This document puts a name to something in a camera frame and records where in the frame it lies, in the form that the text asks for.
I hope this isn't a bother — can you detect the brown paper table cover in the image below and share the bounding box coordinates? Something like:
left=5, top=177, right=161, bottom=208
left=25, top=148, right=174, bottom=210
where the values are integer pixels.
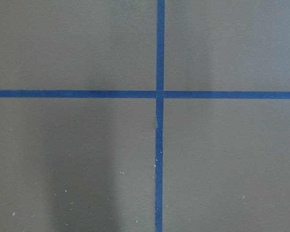
left=0, top=0, right=290, bottom=232

